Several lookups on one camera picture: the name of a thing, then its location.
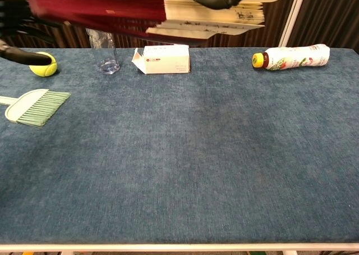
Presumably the red hardcover book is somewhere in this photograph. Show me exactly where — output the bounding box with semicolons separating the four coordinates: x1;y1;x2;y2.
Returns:
26;0;298;47

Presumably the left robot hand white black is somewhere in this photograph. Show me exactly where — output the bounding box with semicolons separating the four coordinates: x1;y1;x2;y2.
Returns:
0;0;65;67

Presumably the white cardboard box open flap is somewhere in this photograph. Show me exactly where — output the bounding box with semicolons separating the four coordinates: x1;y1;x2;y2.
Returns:
131;44;191;75

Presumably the clear drinking glass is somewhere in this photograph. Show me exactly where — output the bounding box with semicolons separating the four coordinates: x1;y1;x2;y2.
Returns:
85;27;121;75

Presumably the blue fabric table mat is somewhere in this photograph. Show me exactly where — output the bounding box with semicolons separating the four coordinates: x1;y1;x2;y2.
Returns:
0;47;359;244

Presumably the green bristle hand brush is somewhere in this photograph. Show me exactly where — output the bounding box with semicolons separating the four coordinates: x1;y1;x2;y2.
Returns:
0;88;72;128

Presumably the white metal frame post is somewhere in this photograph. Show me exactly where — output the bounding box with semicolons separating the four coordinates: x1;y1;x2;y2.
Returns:
278;0;309;48

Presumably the white drink bottle yellow cap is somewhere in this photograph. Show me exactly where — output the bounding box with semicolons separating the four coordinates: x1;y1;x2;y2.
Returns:
251;43;331;71

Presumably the yellow tennis ball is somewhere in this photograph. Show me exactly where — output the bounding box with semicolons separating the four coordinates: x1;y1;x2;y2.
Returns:
29;52;58;78

